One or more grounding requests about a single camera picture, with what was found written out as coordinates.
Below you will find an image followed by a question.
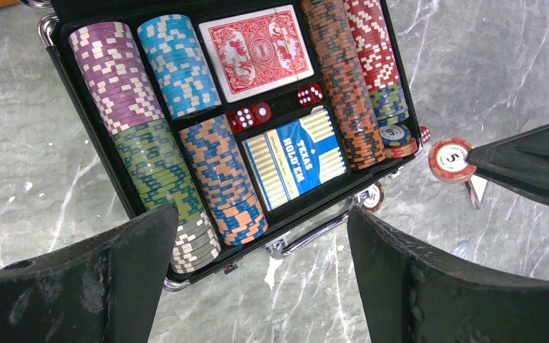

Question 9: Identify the red dice pair in case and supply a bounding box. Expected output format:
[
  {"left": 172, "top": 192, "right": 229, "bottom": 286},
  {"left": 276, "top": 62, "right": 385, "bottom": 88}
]
[{"left": 227, "top": 101, "right": 272, "bottom": 134}]

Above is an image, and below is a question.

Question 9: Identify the red die on table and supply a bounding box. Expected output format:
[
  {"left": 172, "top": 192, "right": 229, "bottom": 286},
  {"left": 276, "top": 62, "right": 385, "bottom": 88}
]
[{"left": 420, "top": 126, "right": 431, "bottom": 144}]

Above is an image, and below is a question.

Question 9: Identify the clear dealer button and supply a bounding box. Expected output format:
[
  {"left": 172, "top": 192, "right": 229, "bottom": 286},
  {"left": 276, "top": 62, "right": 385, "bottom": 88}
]
[{"left": 451, "top": 240, "right": 475, "bottom": 262}]

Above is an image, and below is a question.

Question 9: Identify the red playing card deck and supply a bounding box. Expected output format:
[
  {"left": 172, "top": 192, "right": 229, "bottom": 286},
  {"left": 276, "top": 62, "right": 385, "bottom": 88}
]
[{"left": 198, "top": 4, "right": 315, "bottom": 104}]

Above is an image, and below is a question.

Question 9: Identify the black poker chip case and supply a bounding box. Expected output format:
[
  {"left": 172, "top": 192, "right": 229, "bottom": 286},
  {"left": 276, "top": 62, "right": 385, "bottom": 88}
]
[{"left": 27, "top": 1, "right": 422, "bottom": 292}]

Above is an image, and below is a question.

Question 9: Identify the small red chip stack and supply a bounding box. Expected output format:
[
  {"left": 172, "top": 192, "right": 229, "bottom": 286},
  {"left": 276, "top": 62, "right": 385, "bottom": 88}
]
[{"left": 428, "top": 137, "right": 477, "bottom": 184}]

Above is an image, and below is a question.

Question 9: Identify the purple chip stack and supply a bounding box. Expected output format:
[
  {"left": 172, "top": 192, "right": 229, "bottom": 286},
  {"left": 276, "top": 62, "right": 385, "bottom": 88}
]
[{"left": 68, "top": 21, "right": 164, "bottom": 136}]

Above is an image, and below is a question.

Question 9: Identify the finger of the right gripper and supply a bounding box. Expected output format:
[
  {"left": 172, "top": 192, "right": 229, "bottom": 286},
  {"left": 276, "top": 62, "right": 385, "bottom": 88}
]
[{"left": 467, "top": 124, "right": 549, "bottom": 206}]

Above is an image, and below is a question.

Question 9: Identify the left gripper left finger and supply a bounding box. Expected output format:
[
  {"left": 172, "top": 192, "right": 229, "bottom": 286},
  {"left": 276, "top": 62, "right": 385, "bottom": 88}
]
[{"left": 0, "top": 204, "right": 178, "bottom": 342}]

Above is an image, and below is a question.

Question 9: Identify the single chip by handle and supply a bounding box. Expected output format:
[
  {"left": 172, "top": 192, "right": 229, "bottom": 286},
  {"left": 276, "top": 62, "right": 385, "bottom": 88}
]
[{"left": 362, "top": 182, "right": 384, "bottom": 212}]

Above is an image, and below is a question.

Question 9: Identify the light blue chip stack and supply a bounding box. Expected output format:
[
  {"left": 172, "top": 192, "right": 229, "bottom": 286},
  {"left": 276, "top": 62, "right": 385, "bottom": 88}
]
[{"left": 137, "top": 14, "right": 222, "bottom": 119}]

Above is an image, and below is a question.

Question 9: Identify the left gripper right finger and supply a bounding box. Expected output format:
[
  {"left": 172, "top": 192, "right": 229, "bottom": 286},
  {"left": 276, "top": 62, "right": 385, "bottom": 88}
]
[{"left": 347, "top": 208, "right": 549, "bottom": 342}]

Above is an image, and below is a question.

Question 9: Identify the red white chip stack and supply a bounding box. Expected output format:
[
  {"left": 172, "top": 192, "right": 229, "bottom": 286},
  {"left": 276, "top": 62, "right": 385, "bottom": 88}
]
[{"left": 343, "top": 0, "right": 409, "bottom": 126}]

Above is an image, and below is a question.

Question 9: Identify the blue orange chip stack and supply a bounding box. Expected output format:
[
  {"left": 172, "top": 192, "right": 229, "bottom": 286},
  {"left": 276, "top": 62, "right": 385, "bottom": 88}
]
[{"left": 179, "top": 115, "right": 268, "bottom": 246}]

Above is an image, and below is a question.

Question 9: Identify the green chip stack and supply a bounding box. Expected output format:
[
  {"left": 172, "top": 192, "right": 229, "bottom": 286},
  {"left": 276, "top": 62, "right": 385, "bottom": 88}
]
[{"left": 112, "top": 119, "right": 221, "bottom": 274}]

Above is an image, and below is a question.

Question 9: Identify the blue Texas Hold'em card deck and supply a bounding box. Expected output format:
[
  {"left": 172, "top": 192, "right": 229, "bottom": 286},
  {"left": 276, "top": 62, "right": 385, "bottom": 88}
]
[{"left": 242, "top": 106, "right": 347, "bottom": 211}]

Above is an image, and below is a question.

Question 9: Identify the single red die in case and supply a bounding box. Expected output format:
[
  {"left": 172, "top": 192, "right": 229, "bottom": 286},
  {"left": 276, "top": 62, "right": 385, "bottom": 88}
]
[{"left": 297, "top": 83, "right": 325, "bottom": 107}]

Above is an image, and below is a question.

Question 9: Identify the brown orange chip stack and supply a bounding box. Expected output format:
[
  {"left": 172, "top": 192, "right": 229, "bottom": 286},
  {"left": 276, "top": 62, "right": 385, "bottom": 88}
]
[{"left": 300, "top": 0, "right": 385, "bottom": 170}]

